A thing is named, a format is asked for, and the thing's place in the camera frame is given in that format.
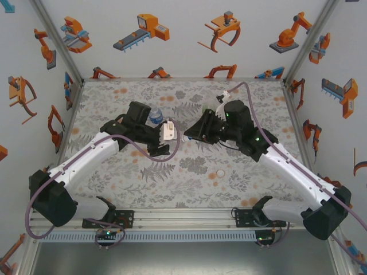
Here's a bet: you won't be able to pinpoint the clear glass with green liquid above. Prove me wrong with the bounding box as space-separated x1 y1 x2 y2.
201 99 220 115

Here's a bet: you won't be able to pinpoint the clear bottle with blue label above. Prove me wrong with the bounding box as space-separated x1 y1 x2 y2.
148 105 165 124

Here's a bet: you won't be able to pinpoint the floral patterned table cover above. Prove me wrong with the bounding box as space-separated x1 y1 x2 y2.
58 80 316 209

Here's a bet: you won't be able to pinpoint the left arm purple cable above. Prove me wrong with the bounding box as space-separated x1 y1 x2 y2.
25 119 182 250

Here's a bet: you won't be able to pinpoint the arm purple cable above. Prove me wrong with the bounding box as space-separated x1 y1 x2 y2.
225 82 367 266
25 119 182 250

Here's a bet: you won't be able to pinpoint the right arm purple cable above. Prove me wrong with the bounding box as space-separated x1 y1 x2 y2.
225 82 367 266

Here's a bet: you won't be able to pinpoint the aluminium frame rail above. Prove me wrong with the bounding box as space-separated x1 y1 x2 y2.
56 81 86 161
82 76 287 84
282 81 319 178
27 206 316 232

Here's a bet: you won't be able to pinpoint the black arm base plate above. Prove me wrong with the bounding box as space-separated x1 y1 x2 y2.
82 210 135 229
231 207 284 229

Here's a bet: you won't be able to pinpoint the slotted grey cable duct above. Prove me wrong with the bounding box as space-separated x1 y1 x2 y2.
38 230 256 243

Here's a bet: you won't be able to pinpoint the aluminium frame post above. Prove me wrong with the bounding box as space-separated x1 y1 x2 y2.
28 0 86 84
15 230 41 275
328 239 355 275
283 0 342 85

